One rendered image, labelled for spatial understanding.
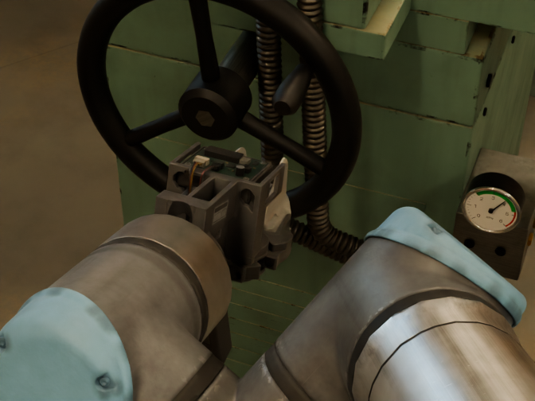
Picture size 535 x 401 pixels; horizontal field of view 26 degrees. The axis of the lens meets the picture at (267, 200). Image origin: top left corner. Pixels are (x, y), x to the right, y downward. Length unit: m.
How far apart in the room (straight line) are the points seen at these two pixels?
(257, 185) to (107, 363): 0.23
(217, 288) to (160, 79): 0.65
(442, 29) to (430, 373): 0.70
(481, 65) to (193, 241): 0.54
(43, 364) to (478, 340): 0.23
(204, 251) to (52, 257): 1.40
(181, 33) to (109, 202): 0.95
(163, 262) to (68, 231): 1.47
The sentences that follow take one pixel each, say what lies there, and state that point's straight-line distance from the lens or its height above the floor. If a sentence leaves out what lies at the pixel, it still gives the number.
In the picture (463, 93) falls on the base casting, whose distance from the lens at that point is 1.23.
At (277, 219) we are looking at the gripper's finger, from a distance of 0.90.
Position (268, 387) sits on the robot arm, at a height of 0.98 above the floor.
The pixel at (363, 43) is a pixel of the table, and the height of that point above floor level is 0.86.
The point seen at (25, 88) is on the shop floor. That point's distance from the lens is 2.53.
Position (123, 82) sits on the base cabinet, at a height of 0.66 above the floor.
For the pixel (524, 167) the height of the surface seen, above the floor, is 0.62.
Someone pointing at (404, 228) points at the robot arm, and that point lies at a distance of 0.62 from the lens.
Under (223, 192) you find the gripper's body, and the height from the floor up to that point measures 0.96.
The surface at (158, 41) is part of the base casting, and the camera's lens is 1.33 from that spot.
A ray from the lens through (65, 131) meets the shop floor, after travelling 2.39.
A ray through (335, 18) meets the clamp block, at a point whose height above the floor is 0.88.
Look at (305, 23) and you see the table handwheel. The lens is 1.01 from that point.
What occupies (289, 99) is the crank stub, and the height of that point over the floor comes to 0.89.
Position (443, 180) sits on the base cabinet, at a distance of 1.31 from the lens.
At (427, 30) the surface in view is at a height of 0.82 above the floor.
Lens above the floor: 1.48
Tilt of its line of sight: 42 degrees down
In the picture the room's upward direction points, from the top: straight up
